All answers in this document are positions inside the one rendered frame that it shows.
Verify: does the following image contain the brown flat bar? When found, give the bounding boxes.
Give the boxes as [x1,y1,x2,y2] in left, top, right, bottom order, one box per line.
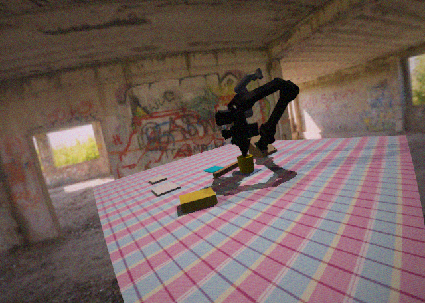
[213,162,239,179]

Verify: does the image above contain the beige flat square pad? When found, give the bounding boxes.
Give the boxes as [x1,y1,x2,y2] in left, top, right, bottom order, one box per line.
[149,176,167,184]

